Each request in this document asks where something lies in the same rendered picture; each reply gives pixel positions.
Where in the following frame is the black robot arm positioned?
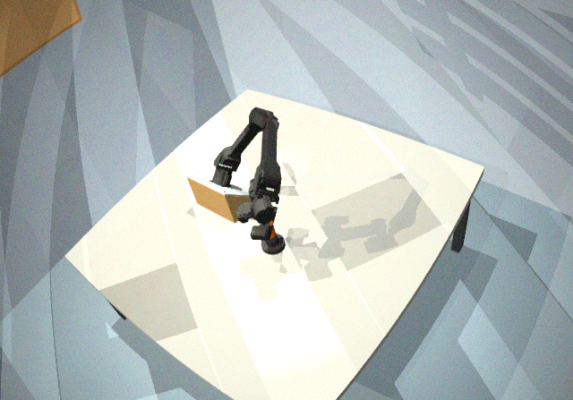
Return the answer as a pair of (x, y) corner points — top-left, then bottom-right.
(210, 106), (282, 224)

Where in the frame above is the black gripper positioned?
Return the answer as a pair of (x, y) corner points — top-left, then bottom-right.
(250, 196), (279, 241)

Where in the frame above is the orange knob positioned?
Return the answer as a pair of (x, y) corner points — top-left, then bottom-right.
(269, 221), (276, 239)

